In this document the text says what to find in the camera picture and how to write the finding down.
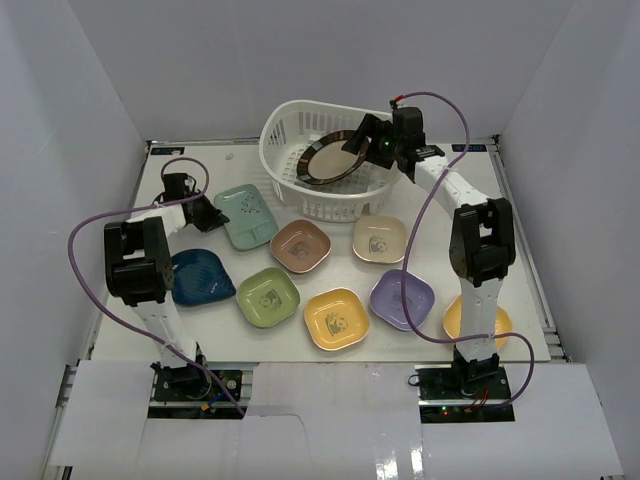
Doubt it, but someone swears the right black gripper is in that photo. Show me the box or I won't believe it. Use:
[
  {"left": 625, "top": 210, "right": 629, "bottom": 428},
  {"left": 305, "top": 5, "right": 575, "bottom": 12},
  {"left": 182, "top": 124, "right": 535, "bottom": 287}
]
[{"left": 341, "top": 115, "right": 402, "bottom": 171}]

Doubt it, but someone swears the light teal rectangular divided plate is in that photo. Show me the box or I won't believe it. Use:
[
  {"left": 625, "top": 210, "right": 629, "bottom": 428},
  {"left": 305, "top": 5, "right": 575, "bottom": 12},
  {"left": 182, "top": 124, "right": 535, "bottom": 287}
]
[{"left": 214, "top": 184, "right": 279, "bottom": 251}]

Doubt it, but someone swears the round black-rimmed plate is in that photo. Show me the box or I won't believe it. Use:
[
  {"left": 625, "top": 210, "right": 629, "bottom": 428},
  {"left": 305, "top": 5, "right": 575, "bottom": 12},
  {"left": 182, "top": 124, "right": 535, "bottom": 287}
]
[{"left": 296, "top": 130, "right": 369, "bottom": 186}]

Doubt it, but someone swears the dark blue leaf-shaped plate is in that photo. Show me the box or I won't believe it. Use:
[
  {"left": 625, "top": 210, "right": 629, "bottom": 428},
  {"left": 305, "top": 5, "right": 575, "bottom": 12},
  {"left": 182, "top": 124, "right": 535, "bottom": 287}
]
[{"left": 171, "top": 249, "right": 236, "bottom": 307}]

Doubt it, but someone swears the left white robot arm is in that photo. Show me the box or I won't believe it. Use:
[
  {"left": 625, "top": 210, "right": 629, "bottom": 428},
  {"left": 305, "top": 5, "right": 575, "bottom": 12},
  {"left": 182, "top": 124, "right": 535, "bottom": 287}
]
[{"left": 103, "top": 173, "right": 227, "bottom": 400}]

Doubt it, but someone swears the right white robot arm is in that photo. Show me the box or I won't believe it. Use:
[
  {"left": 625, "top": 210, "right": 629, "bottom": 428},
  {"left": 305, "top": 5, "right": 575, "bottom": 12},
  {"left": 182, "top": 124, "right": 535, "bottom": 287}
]
[{"left": 342, "top": 107, "right": 516, "bottom": 399}]

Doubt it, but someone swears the white plastic dish bin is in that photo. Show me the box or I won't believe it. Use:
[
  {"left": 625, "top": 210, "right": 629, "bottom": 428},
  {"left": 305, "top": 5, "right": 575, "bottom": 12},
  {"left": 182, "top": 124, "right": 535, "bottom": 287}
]
[{"left": 259, "top": 100, "right": 401, "bottom": 223}]

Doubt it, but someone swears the brown square panda plate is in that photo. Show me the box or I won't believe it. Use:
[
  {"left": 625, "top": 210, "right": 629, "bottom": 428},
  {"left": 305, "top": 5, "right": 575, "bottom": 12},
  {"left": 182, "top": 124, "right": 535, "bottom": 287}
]
[{"left": 270, "top": 219, "right": 331, "bottom": 274}]

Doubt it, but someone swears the green square panda plate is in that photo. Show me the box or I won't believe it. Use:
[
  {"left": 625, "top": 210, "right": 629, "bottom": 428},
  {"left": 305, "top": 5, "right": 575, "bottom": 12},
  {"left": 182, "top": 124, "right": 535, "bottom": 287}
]
[{"left": 236, "top": 267, "right": 300, "bottom": 328}]

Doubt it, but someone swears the cream square panda plate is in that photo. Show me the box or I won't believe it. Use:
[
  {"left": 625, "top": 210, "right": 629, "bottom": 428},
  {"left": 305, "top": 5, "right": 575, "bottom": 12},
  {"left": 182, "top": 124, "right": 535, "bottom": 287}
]
[{"left": 352, "top": 215, "right": 409, "bottom": 264}]

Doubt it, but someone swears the yellow square panda plate centre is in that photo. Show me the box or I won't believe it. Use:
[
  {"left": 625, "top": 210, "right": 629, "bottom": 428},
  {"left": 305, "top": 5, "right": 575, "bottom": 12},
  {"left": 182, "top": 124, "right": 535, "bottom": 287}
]
[{"left": 303, "top": 288, "right": 370, "bottom": 351}]

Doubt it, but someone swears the yellow square panda plate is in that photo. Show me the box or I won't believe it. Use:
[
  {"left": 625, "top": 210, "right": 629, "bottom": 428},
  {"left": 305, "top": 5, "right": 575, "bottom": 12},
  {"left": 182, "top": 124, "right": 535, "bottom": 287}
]
[
  {"left": 303, "top": 288, "right": 370, "bottom": 351},
  {"left": 442, "top": 295, "right": 513, "bottom": 338}
]

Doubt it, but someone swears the purple square panda plate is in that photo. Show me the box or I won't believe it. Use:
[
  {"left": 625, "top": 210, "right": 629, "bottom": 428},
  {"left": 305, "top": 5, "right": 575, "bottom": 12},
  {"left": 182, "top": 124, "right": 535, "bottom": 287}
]
[{"left": 369, "top": 269, "right": 436, "bottom": 331}]

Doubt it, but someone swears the yellow square panda plate right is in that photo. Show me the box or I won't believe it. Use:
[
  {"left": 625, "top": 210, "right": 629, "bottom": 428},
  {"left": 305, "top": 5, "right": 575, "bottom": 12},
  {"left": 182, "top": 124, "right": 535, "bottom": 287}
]
[{"left": 442, "top": 295, "right": 513, "bottom": 338}]

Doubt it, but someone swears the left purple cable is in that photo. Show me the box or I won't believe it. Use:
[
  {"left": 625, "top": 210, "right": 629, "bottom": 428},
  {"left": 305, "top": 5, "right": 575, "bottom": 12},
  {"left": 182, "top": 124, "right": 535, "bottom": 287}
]
[{"left": 67, "top": 156, "right": 247, "bottom": 419}]

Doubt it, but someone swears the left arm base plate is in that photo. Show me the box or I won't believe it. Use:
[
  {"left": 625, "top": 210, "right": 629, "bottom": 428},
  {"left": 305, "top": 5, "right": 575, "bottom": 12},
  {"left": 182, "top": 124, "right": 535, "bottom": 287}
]
[{"left": 147, "top": 369, "right": 249, "bottom": 420}]

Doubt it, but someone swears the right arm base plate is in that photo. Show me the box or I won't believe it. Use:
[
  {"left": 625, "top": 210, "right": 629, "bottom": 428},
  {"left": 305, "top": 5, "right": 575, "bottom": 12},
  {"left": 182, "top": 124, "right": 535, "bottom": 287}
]
[{"left": 407, "top": 365, "right": 515, "bottom": 424}]

